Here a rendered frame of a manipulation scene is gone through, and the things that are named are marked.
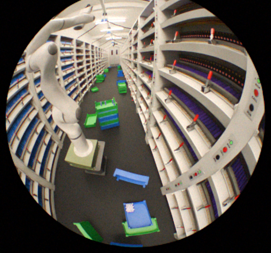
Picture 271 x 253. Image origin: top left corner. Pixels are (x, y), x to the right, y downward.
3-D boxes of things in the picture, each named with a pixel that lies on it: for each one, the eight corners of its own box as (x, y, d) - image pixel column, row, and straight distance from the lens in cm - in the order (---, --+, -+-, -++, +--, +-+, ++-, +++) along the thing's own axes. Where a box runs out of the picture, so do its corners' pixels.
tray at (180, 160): (181, 175, 62) (183, 172, 52) (153, 115, 91) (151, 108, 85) (206, 160, 68) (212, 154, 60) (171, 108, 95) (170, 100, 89)
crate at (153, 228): (126, 234, 112) (126, 236, 105) (122, 221, 105) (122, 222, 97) (158, 229, 112) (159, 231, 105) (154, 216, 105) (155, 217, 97)
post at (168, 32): (146, 144, 124) (157, -8, 106) (144, 139, 129) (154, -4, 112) (160, 142, 130) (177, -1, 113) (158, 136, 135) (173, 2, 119)
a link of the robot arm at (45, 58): (68, 111, 72) (86, 112, 63) (62, 126, 67) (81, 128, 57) (41, 48, 57) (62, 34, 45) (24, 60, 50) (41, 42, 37)
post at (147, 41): (137, 113, 172) (139, 14, 160) (135, 110, 180) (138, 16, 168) (147, 112, 177) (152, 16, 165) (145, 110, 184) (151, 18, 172)
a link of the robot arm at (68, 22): (75, 9, 56) (96, 13, 82) (52, 23, 66) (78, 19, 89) (74, 22, 54) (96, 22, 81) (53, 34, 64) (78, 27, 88)
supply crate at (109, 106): (96, 113, 127) (95, 108, 123) (95, 106, 145) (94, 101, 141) (117, 108, 129) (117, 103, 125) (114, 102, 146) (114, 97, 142)
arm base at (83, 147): (71, 155, 86) (61, 142, 73) (78, 138, 94) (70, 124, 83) (90, 158, 77) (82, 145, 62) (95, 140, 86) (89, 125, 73)
